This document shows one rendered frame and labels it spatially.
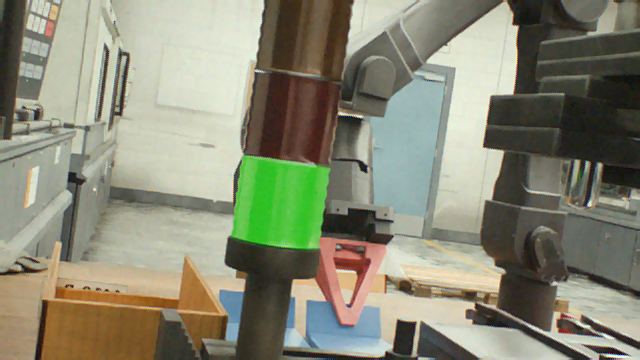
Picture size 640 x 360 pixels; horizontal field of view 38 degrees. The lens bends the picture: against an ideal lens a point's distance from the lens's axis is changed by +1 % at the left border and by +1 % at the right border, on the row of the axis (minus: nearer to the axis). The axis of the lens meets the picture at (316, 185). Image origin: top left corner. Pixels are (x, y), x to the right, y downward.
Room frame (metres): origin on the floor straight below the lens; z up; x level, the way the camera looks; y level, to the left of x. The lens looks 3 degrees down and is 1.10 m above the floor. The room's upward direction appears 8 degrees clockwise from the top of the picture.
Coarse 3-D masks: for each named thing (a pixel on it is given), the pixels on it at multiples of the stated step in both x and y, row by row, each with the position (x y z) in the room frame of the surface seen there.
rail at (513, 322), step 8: (504, 312) 0.67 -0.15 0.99; (504, 320) 0.66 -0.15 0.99; (512, 320) 0.65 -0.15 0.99; (520, 320) 0.65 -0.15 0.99; (520, 328) 0.64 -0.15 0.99; (528, 328) 0.63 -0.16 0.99; (536, 328) 0.62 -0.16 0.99; (536, 336) 0.62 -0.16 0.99; (544, 336) 0.60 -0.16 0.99; (552, 336) 0.60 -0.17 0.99; (552, 344) 0.59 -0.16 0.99; (560, 344) 0.58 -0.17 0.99; (568, 344) 0.58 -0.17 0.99; (568, 352) 0.57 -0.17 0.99; (576, 352) 0.57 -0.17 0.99; (584, 352) 0.56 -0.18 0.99
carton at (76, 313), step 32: (64, 288) 0.83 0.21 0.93; (96, 288) 0.84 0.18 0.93; (192, 288) 0.77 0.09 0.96; (64, 320) 0.59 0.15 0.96; (96, 320) 0.59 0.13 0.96; (128, 320) 0.60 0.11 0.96; (192, 320) 0.61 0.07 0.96; (224, 320) 0.61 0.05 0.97; (64, 352) 0.59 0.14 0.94; (96, 352) 0.59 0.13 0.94; (128, 352) 0.60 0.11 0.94
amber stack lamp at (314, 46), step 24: (264, 0) 0.38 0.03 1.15; (288, 0) 0.37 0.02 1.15; (312, 0) 0.37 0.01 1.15; (336, 0) 0.38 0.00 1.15; (264, 24) 0.38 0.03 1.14; (288, 24) 0.37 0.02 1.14; (312, 24) 0.37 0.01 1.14; (336, 24) 0.38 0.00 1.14; (264, 48) 0.38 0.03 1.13; (288, 48) 0.37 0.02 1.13; (312, 48) 0.37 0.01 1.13; (336, 48) 0.38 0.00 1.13; (288, 72) 0.38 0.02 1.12; (312, 72) 0.37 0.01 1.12; (336, 72) 0.38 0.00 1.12
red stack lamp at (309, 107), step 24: (264, 72) 0.38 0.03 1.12; (264, 96) 0.38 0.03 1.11; (288, 96) 0.37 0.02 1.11; (312, 96) 0.37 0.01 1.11; (336, 96) 0.38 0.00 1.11; (264, 120) 0.38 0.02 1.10; (288, 120) 0.37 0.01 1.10; (312, 120) 0.37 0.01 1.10; (336, 120) 0.39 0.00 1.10; (264, 144) 0.37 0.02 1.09; (288, 144) 0.37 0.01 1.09; (312, 144) 0.38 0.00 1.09
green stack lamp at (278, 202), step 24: (240, 168) 0.39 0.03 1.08; (264, 168) 0.37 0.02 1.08; (288, 168) 0.37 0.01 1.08; (312, 168) 0.38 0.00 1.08; (240, 192) 0.38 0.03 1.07; (264, 192) 0.37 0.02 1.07; (288, 192) 0.37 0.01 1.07; (312, 192) 0.38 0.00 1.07; (240, 216) 0.38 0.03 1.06; (264, 216) 0.37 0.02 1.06; (288, 216) 0.37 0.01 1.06; (312, 216) 0.38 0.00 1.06; (264, 240) 0.37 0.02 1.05; (288, 240) 0.37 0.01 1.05; (312, 240) 0.38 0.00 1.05
